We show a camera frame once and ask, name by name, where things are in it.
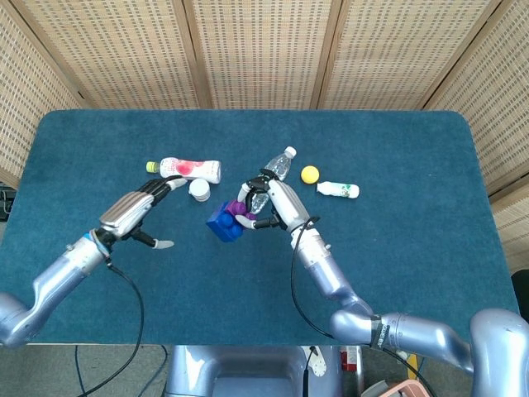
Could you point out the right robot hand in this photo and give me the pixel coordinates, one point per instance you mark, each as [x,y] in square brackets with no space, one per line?
[285,202]

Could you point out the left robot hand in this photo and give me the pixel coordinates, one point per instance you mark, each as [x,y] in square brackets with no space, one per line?
[128,209]

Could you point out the purple toy block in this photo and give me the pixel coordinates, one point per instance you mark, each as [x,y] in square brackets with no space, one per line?
[236,205]

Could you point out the blue toy block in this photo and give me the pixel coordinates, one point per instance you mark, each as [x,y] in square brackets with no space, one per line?
[223,227]

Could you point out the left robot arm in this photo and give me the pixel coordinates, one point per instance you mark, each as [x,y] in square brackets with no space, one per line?
[62,269]

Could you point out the lavender robot base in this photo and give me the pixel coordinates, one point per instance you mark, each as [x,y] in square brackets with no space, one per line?
[248,372]

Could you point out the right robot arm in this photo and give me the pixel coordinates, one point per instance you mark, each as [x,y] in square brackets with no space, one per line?
[330,273]

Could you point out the yellow ball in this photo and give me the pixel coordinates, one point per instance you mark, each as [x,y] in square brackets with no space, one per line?
[310,174]

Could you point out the clear water bottle green label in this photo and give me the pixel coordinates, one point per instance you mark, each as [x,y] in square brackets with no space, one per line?
[283,163]

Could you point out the small white bottle green print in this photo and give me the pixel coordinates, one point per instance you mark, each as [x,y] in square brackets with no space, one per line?
[336,189]

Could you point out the white round jar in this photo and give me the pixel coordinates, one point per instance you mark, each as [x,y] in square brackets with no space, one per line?
[199,189]

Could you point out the white bottle pink label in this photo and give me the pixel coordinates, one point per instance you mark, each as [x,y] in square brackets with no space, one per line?
[190,167]

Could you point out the blue table mat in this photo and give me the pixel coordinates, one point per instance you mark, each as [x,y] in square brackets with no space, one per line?
[206,289]

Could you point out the black electronic device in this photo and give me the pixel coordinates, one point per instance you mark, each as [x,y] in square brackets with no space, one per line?
[5,202]

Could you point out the woven folding screen panel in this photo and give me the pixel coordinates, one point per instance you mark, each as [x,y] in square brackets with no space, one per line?
[264,54]
[500,103]
[29,103]
[124,54]
[392,54]
[514,231]

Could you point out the yellow floor object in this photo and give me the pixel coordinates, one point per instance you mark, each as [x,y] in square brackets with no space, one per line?
[412,370]

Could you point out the black chair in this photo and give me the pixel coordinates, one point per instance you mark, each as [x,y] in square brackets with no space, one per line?
[521,289]

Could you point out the white metal bracket plate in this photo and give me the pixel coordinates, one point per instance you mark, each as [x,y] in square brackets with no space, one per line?
[317,364]

